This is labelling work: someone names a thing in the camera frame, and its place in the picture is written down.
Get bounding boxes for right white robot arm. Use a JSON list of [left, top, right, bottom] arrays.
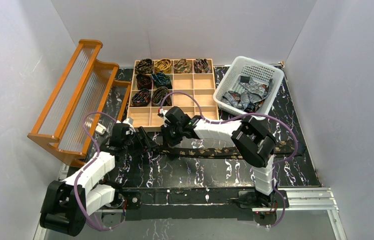
[[158, 106, 276, 207]]

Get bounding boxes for rolled black gold tie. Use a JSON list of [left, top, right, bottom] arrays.
[[135, 58, 154, 75]]

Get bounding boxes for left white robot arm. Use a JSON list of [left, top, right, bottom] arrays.
[[39, 121, 158, 237]]

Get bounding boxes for rolled teal patterned tie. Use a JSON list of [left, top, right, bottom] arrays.
[[151, 71, 172, 89]]

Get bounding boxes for rolled dark striped tie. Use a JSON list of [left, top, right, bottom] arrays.
[[193, 58, 211, 74]]

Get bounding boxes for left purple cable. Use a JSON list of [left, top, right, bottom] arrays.
[[73, 111, 126, 232]]

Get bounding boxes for orange wooden rack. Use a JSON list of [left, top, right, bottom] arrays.
[[28, 39, 131, 167]]

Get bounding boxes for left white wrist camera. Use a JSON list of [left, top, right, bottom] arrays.
[[122, 117, 135, 135]]

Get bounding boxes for rolled dark red tie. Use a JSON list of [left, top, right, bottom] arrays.
[[136, 73, 153, 90]]

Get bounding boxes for white plastic basket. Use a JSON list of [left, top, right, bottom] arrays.
[[213, 56, 284, 116]]

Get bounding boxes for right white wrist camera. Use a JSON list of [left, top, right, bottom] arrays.
[[158, 108, 168, 127]]

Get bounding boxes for rolled black grey tie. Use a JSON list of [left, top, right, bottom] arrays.
[[151, 86, 172, 107]]

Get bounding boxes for grey patterned ties pile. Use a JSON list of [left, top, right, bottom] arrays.
[[221, 75, 273, 113]]

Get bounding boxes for rolled olive patterned tie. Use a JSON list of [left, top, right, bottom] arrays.
[[173, 58, 193, 74]]

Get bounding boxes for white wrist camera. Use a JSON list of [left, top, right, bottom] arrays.
[[122, 117, 135, 135], [158, 108, 168, 127]]

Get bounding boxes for wooden grid organizer tray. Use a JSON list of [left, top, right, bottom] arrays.
[[127, 58, 219, 132]]

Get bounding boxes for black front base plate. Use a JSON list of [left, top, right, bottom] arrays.
[[123, 187, 256, 221]]

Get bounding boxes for aluminium frame rail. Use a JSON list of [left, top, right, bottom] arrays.
[[32, 165, 347, 240]]

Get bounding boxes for black gold floral tie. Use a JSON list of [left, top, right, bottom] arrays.
[[142, 139, 294, 160]]

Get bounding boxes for rolled navy red tie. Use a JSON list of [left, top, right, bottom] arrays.
[[131, 88, 151, 107]]

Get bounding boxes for rolled yellow tie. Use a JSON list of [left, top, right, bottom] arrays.
[[154, 58, 172, 74]]

